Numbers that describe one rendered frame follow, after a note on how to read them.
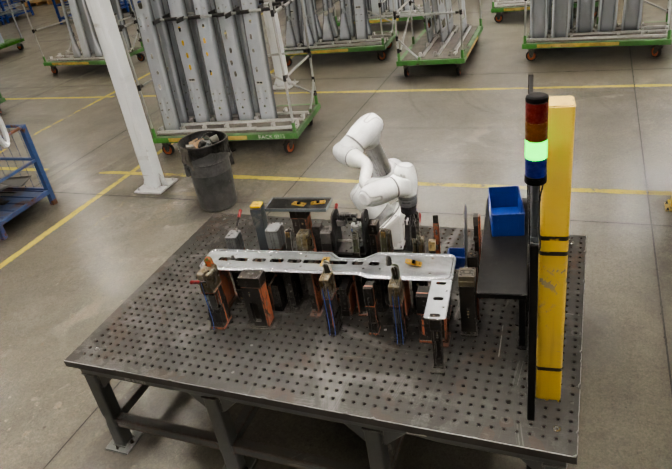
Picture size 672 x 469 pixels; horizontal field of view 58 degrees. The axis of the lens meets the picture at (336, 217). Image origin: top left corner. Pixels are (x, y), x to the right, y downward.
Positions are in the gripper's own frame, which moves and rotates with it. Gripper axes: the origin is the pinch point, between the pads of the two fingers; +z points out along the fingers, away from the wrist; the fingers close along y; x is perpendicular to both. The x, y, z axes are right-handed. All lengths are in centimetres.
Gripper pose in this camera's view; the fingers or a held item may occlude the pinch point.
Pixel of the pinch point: (411, 240)
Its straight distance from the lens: 300.6
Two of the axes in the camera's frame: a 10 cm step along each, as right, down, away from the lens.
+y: -2.6, 5.0, -8.3
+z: 1.3, 8.7, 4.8
